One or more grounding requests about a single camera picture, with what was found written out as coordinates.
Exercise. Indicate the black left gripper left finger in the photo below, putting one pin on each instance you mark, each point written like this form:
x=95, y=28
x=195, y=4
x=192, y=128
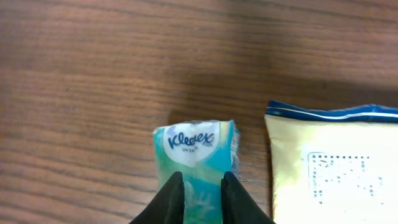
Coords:
x=168, y=205

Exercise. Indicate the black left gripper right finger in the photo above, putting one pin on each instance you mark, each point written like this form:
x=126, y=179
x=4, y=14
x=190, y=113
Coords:
x=237, y=206

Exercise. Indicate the teal kleenex tissue pack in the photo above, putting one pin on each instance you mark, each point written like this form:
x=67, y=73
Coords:
x=202, y=151

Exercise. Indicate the large white snack bag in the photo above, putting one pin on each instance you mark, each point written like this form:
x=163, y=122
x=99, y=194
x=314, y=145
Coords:
x=336, y=166

